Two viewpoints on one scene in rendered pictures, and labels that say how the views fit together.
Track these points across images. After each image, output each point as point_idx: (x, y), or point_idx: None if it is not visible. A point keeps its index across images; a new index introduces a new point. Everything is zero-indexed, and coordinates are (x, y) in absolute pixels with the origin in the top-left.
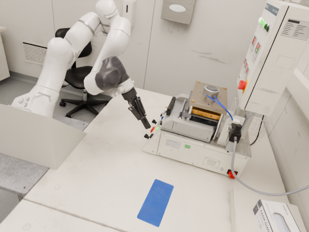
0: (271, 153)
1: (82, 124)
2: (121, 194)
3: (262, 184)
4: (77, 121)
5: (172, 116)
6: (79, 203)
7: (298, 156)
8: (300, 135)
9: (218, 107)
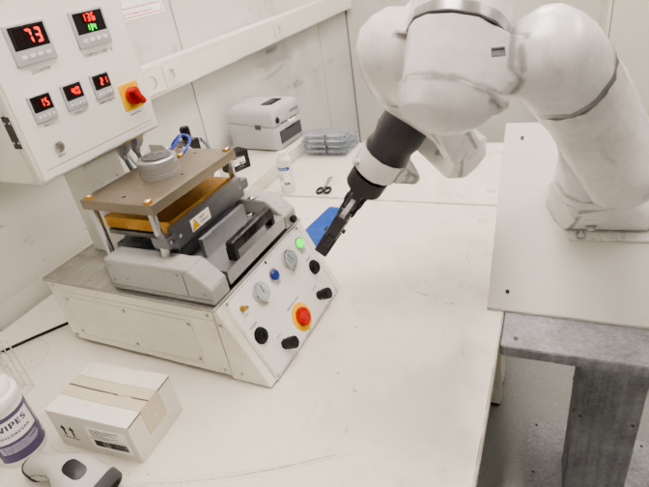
0: (16, 323)
1: (521, 338)
2: (380, 225)
3: None
4: (541, 347)
5: (267, 200)
6: (437, 211)
7: (42, 232)
8: (1, 224)
9: (179, 151)
